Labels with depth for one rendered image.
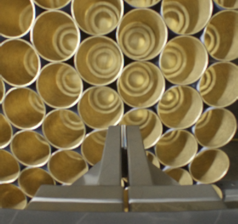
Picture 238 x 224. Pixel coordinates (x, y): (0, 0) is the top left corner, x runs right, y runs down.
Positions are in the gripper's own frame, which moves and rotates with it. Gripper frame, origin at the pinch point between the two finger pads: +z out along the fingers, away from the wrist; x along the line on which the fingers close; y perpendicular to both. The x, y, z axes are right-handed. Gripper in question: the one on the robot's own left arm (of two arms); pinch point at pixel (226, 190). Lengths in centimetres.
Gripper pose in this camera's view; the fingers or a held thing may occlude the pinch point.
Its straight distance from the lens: 41.3
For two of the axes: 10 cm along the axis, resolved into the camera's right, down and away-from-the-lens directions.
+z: -10.0, -0.1, 0.1
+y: -0.1, 2.6, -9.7
